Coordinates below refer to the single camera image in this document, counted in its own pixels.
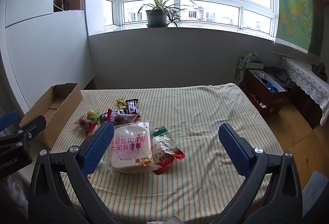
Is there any potted spider plant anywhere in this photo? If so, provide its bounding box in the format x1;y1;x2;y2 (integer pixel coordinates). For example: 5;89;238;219
136;0;197;29

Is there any white cabinet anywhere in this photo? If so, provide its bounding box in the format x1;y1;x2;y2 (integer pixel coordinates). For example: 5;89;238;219
0;0;96;115

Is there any yellow and blue wall poster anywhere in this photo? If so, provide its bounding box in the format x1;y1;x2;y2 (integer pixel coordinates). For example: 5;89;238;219
272;0;325;61

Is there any red and green snack pouch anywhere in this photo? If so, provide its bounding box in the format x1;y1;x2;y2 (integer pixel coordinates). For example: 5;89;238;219
152;126;185;176

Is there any red clear-wrapped dark cake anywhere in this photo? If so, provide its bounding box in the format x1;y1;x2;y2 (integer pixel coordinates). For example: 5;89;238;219
113;114;141;126

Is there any black chocolate bar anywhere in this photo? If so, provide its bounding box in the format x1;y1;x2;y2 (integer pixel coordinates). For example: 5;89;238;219
128;99;139;115
99;109;129;122

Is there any striped bed sheet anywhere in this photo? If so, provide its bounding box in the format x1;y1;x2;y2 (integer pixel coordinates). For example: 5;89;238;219
5;83;285;224

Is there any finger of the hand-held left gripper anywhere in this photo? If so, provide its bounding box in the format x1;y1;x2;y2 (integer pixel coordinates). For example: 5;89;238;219
0;110;17;137
0;115;47;149

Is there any sliced bread packet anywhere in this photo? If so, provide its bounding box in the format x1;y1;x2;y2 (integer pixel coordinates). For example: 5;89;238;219
99;120;162;175

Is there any dark small ornament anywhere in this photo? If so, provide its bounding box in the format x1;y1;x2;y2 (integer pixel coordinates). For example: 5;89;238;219
312;62;328;76

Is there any white lace tablecloth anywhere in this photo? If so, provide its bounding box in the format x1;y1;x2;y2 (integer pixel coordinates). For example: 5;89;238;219
281;56;329;126

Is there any green patterned bag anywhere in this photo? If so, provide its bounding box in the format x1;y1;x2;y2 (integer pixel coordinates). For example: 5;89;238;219
233;51;265;86

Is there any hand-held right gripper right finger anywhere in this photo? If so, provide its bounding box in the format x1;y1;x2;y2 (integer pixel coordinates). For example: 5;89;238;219
218;123;303;224

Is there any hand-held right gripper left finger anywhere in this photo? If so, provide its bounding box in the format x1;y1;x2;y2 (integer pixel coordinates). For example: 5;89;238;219
28;121;116;224

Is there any red cardboard box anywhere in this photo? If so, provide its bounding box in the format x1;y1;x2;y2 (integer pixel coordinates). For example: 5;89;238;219
243;69;288;114

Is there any red date snack packet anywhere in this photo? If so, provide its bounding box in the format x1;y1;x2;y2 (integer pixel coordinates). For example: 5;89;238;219
74;117;98;137

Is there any green jelly cup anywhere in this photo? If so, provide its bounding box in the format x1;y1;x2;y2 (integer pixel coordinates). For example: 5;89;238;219
87;109;101;122

